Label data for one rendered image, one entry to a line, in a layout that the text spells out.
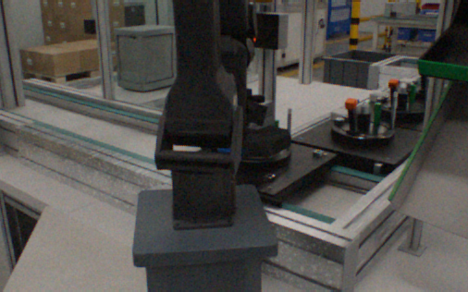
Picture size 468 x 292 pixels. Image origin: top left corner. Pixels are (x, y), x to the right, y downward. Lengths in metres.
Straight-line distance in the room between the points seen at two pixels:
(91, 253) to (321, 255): 0.40
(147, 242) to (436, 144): 0.47
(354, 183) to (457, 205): 0.29
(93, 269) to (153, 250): 0.36
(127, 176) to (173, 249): 0.48
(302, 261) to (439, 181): 0.23
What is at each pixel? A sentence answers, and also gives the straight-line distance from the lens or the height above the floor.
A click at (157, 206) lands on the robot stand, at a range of 0.56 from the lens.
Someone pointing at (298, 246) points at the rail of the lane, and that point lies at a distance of 0.73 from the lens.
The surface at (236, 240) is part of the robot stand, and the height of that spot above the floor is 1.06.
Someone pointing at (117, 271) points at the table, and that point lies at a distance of 0.82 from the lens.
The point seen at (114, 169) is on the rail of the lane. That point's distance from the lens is 0.97.
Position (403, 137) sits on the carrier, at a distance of 1.13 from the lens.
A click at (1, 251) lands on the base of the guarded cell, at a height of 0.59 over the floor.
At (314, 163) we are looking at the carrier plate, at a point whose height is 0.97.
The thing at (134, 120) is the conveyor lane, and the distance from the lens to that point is 1.32.
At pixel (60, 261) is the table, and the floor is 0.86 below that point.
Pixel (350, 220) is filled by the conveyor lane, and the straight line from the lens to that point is 0.75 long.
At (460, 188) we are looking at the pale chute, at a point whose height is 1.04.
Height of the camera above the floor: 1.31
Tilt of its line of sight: 20 degrees down
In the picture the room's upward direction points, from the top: straight up
